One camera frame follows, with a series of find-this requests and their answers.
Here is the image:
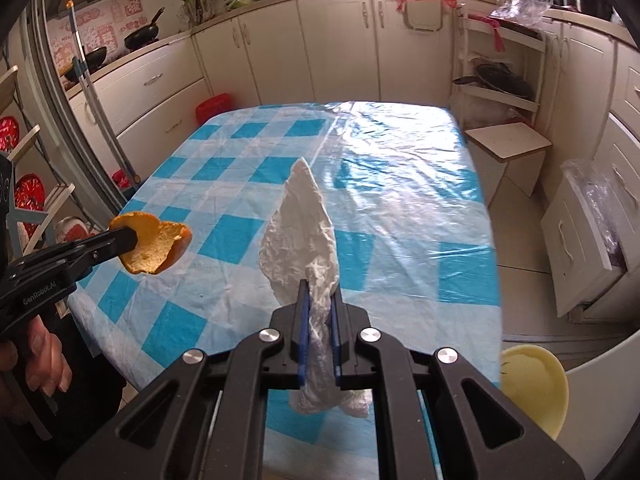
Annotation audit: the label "grey door frame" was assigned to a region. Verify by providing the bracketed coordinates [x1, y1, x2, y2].
[22, 0, 131, 196]

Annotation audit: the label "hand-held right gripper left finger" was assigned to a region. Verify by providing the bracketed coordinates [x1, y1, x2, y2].
[56, 280, 309, 480]

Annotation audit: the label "red patterned item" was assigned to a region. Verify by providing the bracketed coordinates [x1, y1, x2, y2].
[14, 174, 46, 238]
[0, 116, 21, 148]

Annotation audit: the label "orange peel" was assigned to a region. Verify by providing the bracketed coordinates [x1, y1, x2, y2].
[110, 212, 193, 276]

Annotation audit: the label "white shelf trolley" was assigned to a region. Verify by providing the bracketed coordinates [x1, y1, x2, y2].
[450, 5, 547, 128]

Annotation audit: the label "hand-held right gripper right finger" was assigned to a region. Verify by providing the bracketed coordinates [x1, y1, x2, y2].
[330, 292, 585, 480]

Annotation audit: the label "black pan with lid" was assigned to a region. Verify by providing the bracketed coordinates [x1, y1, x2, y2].
[452, 57, 533, 101]

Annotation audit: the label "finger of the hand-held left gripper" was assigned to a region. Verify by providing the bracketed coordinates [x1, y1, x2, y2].
[75, 242, 138, 273]
[65, 227, 140, 256]

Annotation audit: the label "white drawer unit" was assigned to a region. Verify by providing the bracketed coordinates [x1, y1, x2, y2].
[540, 35, 640, 326]

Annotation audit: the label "white hanging door bin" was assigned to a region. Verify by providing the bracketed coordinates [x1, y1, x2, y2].
[404, 0, 446, 33]

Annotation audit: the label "white plastic bag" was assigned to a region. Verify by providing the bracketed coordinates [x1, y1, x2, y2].
[259, 157, 371, 418]

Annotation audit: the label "black frying pan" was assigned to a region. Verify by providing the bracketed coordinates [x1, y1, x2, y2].
[62, 46, 108, 83]

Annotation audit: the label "white wooden stool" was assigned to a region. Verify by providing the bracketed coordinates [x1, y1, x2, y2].
[465, 122, 552, 201]

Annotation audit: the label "red hanging cloth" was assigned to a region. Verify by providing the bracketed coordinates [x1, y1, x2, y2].
[470, 15, 508, 53]

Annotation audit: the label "black wok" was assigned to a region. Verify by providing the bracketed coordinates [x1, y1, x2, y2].
[124, 7, 166, 52]

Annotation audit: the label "blue checked tablecloth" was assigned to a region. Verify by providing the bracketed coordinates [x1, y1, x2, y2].
[67, 100, 503, 480]

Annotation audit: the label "person's left hand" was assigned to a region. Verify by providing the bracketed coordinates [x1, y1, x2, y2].
[0, 317, 75, 421]

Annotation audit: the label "red paper wall decorations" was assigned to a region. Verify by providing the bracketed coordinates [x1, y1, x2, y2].
[50, 0, 146, 66]

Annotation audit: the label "clear crumpled plastic bag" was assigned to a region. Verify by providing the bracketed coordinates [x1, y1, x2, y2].
[490, 0, 551, 26]

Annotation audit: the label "white blue folding rack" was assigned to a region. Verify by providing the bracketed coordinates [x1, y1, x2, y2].
[0, 65, 76, 271]

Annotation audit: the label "yellow plastic basin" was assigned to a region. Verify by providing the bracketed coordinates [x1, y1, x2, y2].
[500, 344, 570, 441]

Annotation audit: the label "white base cabinets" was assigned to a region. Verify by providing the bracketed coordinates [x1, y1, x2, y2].
[65, 0, 461, 161]

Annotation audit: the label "red lined waste bin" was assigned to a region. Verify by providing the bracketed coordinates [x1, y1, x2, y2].
[195, 92, 235, 126]

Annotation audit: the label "white refrigerator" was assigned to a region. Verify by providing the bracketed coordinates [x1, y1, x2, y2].
[565, 330, 640, 480]

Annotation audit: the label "mop pole orange tip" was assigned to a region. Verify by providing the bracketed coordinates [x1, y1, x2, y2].
[65, 1, 141, 186]

